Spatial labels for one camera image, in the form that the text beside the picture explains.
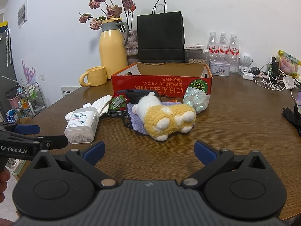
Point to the purple wall decal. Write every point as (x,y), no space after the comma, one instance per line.
(28,71)

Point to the white wall socket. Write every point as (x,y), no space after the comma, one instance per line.
(42,77)

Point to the white cotton swab container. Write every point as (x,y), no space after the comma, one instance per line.
(81,124)

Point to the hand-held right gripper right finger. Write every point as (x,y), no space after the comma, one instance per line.
(204,151)

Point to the black charger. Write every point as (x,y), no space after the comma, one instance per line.
(254,70)

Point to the white charger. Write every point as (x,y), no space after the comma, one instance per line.
(248,76)

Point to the white round lid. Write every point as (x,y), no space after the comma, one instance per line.
(69,117)

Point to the yellow thermos jug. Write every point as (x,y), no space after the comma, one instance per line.
(110,51)

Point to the dried pink roses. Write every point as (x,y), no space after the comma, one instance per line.
(114,10)

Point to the small white round case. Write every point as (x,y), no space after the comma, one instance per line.
(87,105)

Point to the black upright device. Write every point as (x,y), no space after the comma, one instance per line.
(274,67)

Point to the white robot toy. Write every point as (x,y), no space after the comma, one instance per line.
(245,60)

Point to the fluffy pink vase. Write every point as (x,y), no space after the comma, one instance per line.
(132,47)

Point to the silver metal clipper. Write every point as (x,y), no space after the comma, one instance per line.
(116,103)

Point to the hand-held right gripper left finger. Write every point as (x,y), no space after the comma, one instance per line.
(95,151)

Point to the wall poster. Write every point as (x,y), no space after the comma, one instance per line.
(22,14)

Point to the clear seed container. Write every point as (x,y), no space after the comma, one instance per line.
(195,58)

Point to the yellow white plush toy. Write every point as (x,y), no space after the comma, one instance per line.
(164,115)

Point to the person's left hand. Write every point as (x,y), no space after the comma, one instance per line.
(3,177)

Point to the metal storage rack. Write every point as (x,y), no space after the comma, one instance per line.
(30,91)

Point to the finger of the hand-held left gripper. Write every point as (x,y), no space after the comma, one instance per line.
(27,129)
(55,141)

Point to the purple knitted cloth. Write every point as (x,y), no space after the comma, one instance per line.
(135,122)

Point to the clear water bottle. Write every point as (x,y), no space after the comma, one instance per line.
(223,48)
(234,49)
(212,47)

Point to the grey tin box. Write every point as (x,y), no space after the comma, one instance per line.
(219,69)

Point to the yellow mug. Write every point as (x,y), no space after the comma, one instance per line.
(96,76)

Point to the red cardboard box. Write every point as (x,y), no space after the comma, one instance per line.
(150,84)

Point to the iridescent plastic bag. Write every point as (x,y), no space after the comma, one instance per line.
(196,100)

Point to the yellow pink snack packet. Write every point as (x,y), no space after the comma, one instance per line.
(289,63)

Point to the black glove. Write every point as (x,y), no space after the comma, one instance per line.
(291,117)

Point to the red fabric rose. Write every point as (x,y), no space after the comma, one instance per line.
(120,97)

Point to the small orange charm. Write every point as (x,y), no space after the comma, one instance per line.
(173,101)

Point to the navy zip pouch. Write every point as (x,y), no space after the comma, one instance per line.
(134,94)

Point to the black paper bag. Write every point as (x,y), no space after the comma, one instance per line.
(160,37)

